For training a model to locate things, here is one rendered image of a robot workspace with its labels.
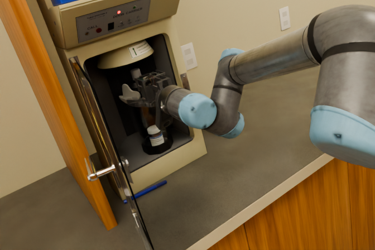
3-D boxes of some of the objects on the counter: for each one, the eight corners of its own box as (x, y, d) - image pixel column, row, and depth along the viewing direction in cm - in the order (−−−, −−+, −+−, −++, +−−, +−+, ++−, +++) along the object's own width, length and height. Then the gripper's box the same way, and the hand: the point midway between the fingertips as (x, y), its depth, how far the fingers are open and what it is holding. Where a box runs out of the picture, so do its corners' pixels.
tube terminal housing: (96, 171, 119) (1, -62, 90) (172, 133, 133) (110, -80, 104) (121, 201, 99) (9, -88, 70) (207, 153, 112) (143, -106, 83)
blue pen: (124, 202, 98) (123, 200, 97) (166, 182, 102) (164, 179, 102) (124, 204, 97) (123, 201, 96) (167, 183, 101) (166, 180, 101)
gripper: (194, 68, 86) (158, 59, 103) (133, 94, 79) (104, 80, 95) (200, 97, 90) (164, 84, 106) (143, 125, 82) (114, 106, 99)
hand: (139, 91), depth 101 cm, fingers open, 12 cm apart
